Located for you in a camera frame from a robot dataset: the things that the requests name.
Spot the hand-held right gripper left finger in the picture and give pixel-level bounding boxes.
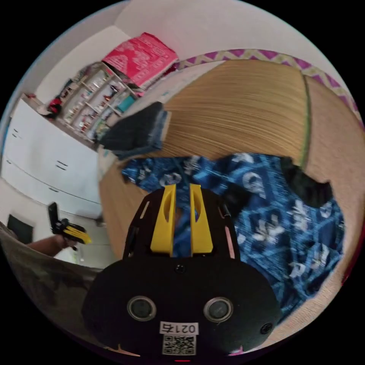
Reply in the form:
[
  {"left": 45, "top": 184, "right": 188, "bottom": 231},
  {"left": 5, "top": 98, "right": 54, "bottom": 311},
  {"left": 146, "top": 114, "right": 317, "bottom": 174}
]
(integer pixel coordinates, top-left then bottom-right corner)
[{"left": 150, "top": 184, "right": 177, "bottom": 255}]

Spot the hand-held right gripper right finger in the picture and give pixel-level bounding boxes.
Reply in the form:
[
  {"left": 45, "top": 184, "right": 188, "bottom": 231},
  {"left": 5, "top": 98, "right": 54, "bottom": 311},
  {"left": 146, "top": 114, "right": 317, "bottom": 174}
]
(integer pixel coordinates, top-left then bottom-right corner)
[{"left": 189, "top": 183, "right": 214, "bottom": 255}]

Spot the blue patterned long sleeve shirt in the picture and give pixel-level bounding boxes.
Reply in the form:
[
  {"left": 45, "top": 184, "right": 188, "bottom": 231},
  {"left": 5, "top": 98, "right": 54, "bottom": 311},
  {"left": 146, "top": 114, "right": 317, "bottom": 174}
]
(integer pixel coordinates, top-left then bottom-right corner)
[{"left": 121, "top": 152, "right": 346, "bottom": 323}]

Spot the person's left forearm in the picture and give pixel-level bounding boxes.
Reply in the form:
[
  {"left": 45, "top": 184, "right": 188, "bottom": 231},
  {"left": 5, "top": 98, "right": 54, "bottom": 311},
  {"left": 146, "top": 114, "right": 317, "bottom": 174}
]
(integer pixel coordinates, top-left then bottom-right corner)
[{"left": 26, "top": 236, "right": 62, "bottom": 258}]

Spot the person's left hand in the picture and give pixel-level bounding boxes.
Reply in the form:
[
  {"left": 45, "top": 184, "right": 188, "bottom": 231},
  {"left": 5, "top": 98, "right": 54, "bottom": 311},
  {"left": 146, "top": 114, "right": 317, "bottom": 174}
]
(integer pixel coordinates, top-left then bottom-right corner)
[{"left": 56, "top": 235, "right": 78, "bottom": 252}]

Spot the person's body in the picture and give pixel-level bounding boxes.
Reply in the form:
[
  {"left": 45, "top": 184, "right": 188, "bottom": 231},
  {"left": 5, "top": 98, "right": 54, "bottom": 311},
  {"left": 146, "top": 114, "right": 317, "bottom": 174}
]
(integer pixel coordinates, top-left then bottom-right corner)
[{"left": 0, "top": 221, "right": 114, "bottom": 353}]

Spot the white cupboard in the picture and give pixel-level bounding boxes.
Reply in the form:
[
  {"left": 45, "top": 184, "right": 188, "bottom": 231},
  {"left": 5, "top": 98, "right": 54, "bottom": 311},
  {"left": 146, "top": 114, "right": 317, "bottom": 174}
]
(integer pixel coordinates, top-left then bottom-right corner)
[{"left": 1, "top": 95, "right": 105, "bottom": 221}]

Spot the pile of clothes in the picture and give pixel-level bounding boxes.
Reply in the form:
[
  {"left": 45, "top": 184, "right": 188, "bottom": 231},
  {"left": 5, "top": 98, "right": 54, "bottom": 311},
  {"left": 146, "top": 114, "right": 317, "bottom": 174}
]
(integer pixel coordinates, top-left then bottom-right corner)
[{"left": 98, "top": 101, "right": 172, "bottom": 161}]

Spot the black garment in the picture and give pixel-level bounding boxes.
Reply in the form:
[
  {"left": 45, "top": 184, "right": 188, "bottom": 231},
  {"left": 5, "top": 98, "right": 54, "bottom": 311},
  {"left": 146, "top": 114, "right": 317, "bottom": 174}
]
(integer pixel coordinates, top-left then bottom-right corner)
[{"left": 281, "top": 156, "right": 335, "bottom": 209}]

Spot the red and black bag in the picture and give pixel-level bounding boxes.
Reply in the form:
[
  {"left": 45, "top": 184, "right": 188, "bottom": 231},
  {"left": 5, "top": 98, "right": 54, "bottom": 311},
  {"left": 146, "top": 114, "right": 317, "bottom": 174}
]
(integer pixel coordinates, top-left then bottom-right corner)
[{"left": 45, "top": 95, "right": 64, "bottom": 119}]

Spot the bed with woven mat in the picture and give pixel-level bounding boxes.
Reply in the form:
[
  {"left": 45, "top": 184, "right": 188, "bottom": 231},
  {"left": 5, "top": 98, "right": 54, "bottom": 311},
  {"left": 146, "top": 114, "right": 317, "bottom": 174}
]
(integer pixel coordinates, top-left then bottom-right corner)
[{"left": 98, "top": 48, "right": 365, "bottom": 349}]

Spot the open shelf with items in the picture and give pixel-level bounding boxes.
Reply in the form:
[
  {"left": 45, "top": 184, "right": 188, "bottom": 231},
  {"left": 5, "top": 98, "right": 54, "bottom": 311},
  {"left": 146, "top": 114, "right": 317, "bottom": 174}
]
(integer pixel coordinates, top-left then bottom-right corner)
[{"left": 58, "top": 61, "right": 143, "bottom": 149}]

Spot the red printed carton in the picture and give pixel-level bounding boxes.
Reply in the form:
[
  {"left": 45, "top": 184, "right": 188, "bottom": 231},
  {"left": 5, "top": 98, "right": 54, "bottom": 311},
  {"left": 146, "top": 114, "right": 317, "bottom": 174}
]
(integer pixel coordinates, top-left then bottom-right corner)
[{"left": 101, "top": 32, "right": 179, "bottom": 89}]

